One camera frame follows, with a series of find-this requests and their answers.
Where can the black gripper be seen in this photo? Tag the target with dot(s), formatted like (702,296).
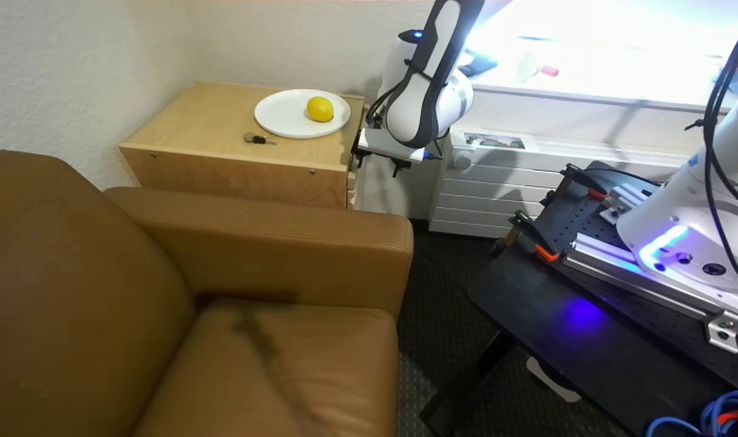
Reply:
(363,156)

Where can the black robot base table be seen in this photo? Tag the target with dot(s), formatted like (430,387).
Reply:
(623,344)

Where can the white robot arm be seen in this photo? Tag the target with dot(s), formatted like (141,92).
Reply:
(678,231)

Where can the yellow lemon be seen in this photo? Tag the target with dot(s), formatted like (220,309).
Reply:
(318,110)

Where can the white plate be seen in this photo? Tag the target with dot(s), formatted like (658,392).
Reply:
(284,114)

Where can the small dark object on cabinet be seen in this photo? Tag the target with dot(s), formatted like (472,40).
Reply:
(255,138)

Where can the wooden nightstand cabinet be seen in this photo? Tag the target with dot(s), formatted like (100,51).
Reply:
(195,143)

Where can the brown leather armchair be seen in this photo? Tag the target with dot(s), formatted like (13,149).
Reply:
(163,313)

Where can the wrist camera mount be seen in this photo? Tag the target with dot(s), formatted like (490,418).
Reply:
(379,140)

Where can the white wall heater unit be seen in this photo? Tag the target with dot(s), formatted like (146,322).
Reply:
(489,176)

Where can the orange handled clamp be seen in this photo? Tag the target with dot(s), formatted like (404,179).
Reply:
(535,239)

